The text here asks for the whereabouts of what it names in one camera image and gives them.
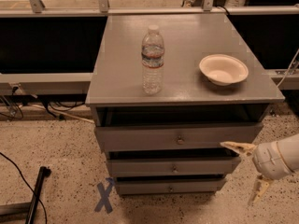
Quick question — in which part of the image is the clear plastic water bottle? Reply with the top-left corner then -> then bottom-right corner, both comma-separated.
141,25 -> 164,94

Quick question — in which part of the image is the white hanging cable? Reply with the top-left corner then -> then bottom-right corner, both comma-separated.
276,49 -> 299,89

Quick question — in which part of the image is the grey top drawer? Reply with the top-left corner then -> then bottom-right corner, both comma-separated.
95,122 -> 263,152

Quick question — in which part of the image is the grey metal railing frame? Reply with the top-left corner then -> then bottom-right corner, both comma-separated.
1,0 -> 299,101

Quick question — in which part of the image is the grey drawer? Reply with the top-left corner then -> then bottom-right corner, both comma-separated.
115,178 -> 226,195
95,122 -> 263,152
107,157 -> 240,177

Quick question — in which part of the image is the black metal stand leg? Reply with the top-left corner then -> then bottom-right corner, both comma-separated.
0,166 -> 51,224

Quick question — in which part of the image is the bundle of cables under rail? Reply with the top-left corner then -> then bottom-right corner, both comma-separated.
0,84 -> 94,124

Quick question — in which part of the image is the blue tape cross mark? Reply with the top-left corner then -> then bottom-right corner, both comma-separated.
94,177 -> 115,214

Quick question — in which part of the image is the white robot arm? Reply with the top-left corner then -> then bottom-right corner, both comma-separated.
221,134 -> 299,205

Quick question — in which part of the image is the grey bottom drawer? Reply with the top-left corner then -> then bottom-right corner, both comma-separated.
115,178 -> 226,195

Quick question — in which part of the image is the white paper bowl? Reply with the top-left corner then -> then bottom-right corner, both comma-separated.
199,54 -> 249,86

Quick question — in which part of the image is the grey wooden drawer cabinet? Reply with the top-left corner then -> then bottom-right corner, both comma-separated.
86,14 -> 284,195

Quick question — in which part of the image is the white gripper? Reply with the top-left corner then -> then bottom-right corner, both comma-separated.
221,140 -> 293,205

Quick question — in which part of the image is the black floor cable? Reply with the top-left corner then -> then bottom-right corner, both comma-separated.
0,152 -> 49,224

